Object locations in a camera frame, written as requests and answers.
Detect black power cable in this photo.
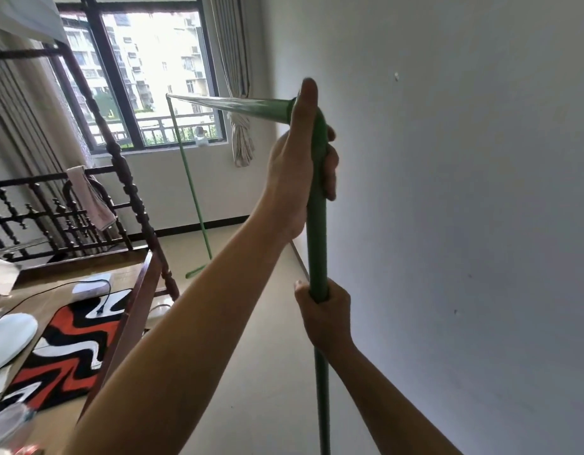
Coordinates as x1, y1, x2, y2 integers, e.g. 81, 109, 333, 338
0, 279, 113, 322

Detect red black white rug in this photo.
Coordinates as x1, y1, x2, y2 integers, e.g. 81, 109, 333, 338
0, 288, 134, 415

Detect green metal pole frame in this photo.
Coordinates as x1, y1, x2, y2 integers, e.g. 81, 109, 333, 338
165, 93, 332, 455

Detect person's right hand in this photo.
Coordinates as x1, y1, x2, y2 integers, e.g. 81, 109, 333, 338
293, 278, 357, 357

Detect tied beige striped curtain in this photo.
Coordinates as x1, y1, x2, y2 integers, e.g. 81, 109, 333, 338
209, 0, 256, 167

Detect dark wooden bed frame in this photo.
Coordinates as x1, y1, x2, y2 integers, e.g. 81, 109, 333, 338
0, 47, 180, 422

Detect white power strip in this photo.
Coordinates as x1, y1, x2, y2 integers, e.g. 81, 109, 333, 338
71, 274, 114, 297

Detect person's right forearm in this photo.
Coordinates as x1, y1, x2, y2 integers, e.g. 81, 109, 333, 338
313, 340, 464, 455

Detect balcony railing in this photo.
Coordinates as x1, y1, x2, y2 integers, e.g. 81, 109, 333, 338
89, 113, 222, 148

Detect apartment building outside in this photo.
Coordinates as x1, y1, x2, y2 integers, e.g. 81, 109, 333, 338
60, 11, 210, 115

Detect white round fan base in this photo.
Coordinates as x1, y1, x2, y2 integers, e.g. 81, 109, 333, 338
0, 312, 40, 376

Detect hanging beige striped curtain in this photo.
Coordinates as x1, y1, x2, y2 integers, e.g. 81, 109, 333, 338
0, 27, 93, 254

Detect person's left forearm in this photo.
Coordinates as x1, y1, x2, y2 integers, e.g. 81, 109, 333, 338
62, 203, 298, 455

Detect pink towel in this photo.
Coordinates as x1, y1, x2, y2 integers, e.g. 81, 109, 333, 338
65, 165, 118, 232

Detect white mosquito net cloth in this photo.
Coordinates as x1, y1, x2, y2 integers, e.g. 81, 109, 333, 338
0, 0, 71, 46

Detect clear plastic bottle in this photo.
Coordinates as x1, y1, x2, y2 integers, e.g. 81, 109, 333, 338
0, 403, 38, 455

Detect person's left hand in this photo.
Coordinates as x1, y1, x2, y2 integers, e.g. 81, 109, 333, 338
254, 77, 340, 242

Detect black framed window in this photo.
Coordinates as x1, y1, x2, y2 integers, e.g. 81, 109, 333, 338
49, 0, 229, 155

